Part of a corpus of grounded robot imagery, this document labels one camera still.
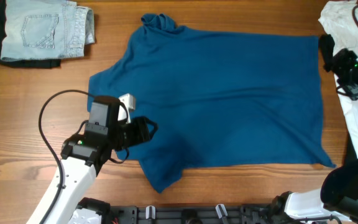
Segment dark blue polo shirt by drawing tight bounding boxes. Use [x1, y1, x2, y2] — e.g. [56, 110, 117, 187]
[88, 14, 333, 192]

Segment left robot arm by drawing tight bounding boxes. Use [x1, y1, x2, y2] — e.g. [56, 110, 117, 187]
[28, 95, 158, 223]

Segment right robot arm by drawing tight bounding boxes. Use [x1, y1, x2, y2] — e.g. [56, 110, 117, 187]
[265, 49, 358, 223]

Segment light blue denim shorts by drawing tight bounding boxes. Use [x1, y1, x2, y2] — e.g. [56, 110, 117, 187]
[1, 0, 96, 62]

